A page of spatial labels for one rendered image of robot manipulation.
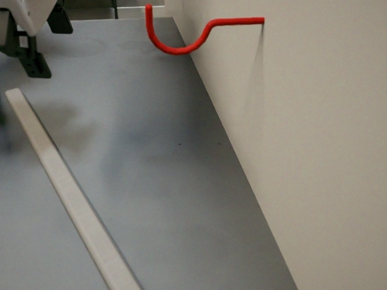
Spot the beige wall panel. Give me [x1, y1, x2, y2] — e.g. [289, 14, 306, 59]
[164, 0, 387, 290]

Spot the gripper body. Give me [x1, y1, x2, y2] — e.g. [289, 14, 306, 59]
[0, 0, 57, 37]

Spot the red rounded hook tip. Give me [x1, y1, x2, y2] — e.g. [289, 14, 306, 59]
[145, 4, 153, 27]

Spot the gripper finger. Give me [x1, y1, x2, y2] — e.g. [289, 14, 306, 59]
[0, 8, 51, 79]
[47, 0, 74, 34]

